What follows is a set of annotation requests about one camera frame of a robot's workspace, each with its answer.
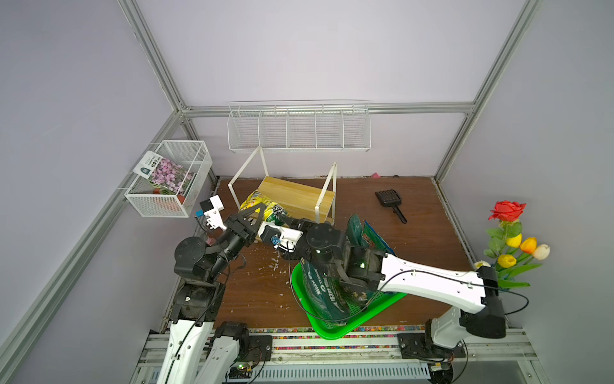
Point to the white wire wall basket long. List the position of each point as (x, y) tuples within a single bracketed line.
[(308, 125)]

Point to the yellow fertilizer bag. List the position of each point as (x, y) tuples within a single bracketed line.
[(273, 211)]

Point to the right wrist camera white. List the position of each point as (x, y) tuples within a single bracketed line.
[(280, 238)]

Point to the dark green soil bag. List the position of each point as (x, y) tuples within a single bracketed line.
[(330, 301), (355, 231)]

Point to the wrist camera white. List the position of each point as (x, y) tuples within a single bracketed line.
[(209, 217), (280, 238)]

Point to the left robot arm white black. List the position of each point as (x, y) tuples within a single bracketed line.
[(196, 288)]

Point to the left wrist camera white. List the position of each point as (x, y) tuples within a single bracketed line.
[(209, 217)]

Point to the green plastic mesh tray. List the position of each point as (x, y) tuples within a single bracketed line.
[(377, 304)]

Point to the metal base rail frame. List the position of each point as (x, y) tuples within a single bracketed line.
[(369, 354)]

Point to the colourful green fertilizer bag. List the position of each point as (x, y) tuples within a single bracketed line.
[(374, 240)]

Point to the artificial flower bouquet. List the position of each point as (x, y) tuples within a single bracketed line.
[(509, 252)]

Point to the black slotted plastic scoop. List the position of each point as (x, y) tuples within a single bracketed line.
[(391, 199)]

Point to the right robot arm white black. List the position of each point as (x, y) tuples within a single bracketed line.
[(475, 308)]

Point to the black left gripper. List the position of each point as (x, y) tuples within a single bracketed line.
[(244, 230)]

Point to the pink flower seed packet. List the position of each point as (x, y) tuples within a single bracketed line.
[(164, 174)]

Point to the white frame wooden shelf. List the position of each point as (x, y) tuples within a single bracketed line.
[(299, 200)]

